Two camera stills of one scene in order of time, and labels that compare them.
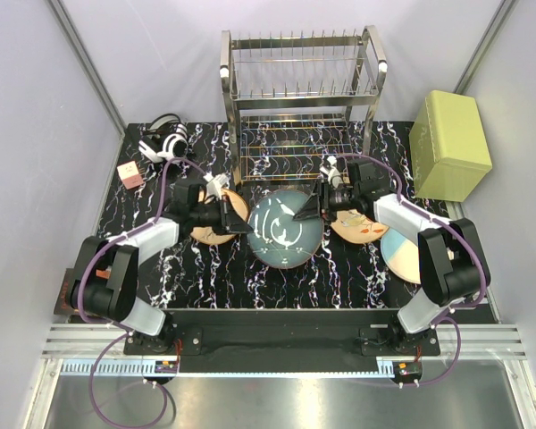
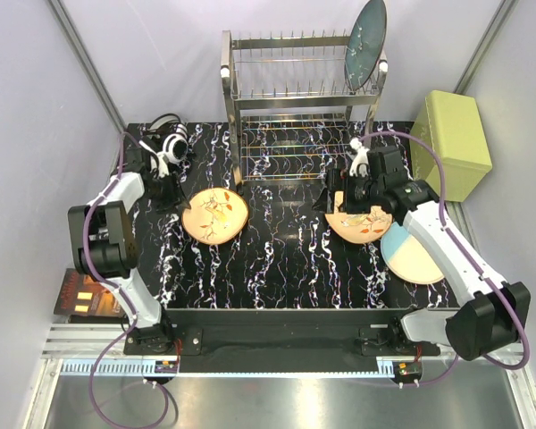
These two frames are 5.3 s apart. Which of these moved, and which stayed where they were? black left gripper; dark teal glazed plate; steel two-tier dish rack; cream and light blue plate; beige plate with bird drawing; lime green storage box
Moved: black left gripper; dark teal glazed plate
Stayed: steel two-tier dish rack; beige plate with bird drawing; cream and light blue plate; lime green storage box
